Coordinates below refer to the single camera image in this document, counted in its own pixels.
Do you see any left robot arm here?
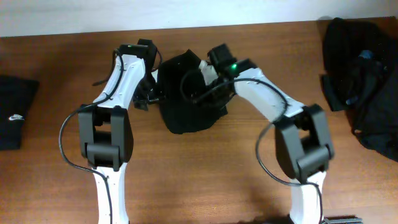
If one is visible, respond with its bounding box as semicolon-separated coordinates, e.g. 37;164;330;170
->
78;39;158;223

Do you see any black camera cable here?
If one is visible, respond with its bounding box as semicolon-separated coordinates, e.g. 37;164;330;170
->
179;68;324;224
58;48;164;224

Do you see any left black camera cable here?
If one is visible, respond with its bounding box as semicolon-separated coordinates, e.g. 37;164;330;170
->
58;48;164;224

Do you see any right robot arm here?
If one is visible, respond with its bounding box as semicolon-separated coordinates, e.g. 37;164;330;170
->
192;44;363;224

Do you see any black clothes pile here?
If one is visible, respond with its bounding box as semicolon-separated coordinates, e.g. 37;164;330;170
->
322;17;397;161

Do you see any right black camera cable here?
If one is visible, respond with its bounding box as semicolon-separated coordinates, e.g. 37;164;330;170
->
179;68;324;224

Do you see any folded black Nike garment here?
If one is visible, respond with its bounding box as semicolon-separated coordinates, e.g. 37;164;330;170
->
1;75;40;151

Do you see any black t-shirt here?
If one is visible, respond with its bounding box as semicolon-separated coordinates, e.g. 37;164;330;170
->
157;50;228;134

